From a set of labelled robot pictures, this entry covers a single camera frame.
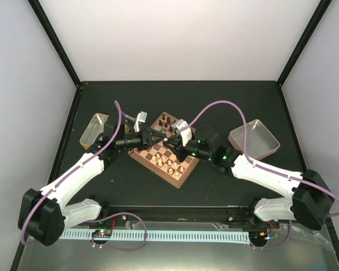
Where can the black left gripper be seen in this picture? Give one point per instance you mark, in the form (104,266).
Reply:
(146,136)

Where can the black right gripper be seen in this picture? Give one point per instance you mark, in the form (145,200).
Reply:
(181,155)

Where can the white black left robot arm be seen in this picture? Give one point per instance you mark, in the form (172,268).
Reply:
(46,213)

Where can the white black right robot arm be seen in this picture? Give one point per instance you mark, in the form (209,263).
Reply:
(304,196)

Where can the left controller circuit board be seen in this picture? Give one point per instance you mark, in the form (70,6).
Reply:
(102,233)

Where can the controller circuit board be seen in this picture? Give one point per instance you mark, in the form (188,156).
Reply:
(102,233)
(264,235)

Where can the right controller circuit board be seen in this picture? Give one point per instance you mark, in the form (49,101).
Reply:
(264,235)

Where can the wooden chessboard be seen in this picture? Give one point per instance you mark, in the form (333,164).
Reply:
(159,151)

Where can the yellow metal tin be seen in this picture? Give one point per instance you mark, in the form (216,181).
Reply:
(100,126)

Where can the pink metal tin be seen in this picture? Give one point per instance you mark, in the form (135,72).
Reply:
(260,142)

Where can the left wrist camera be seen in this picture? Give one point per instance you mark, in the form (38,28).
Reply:
(141,118)

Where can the black rear mounting rail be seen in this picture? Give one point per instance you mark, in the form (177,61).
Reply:
(236,217)

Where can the white slotted cable duct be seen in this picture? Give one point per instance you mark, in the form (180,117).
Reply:
(162,236)

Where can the black left frame post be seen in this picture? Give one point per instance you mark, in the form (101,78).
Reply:
(41,15)

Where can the black frame post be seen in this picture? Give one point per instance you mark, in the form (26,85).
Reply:
(309,30)
(41,15)

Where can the black right frame post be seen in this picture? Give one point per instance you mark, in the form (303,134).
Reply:
(309,30)

